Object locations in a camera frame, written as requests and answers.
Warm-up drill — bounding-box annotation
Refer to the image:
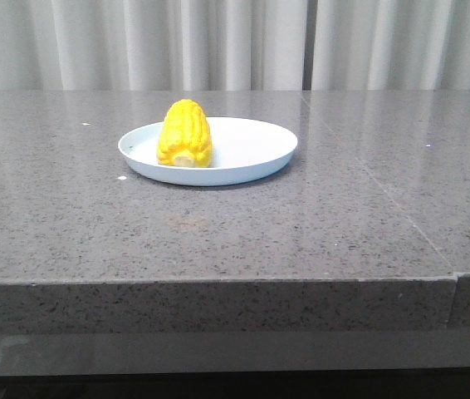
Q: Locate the light blue round plate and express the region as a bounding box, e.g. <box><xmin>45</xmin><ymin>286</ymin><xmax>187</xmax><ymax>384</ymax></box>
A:
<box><xmin>118</xmin><ymin>117</ymin><xmax>298</xmax><ymax>187</ymax></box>

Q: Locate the yellow toy corn cob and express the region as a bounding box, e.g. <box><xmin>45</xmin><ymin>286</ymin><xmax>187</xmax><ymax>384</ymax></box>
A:
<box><xmin>156</xmin><ymin>99</ymin><xmax>213</xmax><ymax>168</ymax></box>

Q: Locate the white pleated curtain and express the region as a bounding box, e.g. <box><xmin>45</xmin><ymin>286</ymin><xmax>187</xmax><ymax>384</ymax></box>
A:
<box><xmin>0</xmin><ymin>1</ymin><xmax>470</xmax><ymax>91</ymax></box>

